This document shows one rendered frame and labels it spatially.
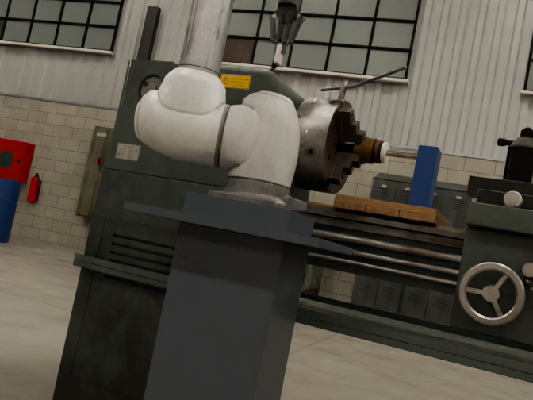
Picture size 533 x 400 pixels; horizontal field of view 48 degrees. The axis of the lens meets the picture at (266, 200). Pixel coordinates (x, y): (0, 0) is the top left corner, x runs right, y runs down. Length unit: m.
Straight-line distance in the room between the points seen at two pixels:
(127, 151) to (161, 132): 0.69
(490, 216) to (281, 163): 0.55
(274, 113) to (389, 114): 7.50
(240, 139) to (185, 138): 0.13
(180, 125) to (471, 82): 7.71
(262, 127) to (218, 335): 0.48
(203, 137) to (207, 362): 0.50
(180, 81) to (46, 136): 9.74
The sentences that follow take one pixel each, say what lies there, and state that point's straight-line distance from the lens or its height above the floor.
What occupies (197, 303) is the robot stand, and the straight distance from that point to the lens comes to 1.34.
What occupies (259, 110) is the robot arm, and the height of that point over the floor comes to 1.02.
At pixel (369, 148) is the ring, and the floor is 1.08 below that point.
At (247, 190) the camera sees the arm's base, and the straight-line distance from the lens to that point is 1.36.
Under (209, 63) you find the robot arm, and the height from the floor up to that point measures 1.11.
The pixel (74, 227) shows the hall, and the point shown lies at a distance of 10.48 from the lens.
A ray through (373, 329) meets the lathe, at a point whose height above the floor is 0.55.
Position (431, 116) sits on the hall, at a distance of 8.83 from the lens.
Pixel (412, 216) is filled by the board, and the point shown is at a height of 0.87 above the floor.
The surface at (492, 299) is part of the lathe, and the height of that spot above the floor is 0.69.
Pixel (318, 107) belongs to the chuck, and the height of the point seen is 1.18.
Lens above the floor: 0.72
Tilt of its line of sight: 4 degrees up
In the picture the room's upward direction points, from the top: 11 degrees clockwise
